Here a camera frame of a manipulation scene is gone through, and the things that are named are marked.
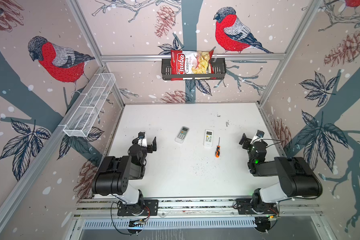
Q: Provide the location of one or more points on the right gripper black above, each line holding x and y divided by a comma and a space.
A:
247, 141

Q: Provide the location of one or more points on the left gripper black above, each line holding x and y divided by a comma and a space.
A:
149, 147

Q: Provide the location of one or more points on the orange black screwdriver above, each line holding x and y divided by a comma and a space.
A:
217, 153

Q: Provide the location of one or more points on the white remote control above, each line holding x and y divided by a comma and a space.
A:
182, 135
208, 139

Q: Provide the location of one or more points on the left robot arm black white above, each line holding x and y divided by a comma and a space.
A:
113, 176

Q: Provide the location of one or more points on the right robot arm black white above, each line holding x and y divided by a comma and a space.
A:
296, 178

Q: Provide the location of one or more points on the red cassava chips bag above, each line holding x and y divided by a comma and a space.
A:
191, 62

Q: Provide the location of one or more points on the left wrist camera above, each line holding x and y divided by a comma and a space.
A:
142, 135

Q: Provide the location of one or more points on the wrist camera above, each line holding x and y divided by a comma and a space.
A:
259, 134
142, 135

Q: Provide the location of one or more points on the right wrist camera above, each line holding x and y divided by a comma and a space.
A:
259, 134

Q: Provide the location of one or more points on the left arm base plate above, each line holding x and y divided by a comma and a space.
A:
140, 209

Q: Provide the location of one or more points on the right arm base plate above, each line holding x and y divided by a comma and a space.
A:
247, 206

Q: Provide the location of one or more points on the white wire mesh shelf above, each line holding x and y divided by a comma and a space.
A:
86, 113

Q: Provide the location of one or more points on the black wall basket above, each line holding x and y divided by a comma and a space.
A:
218, 65

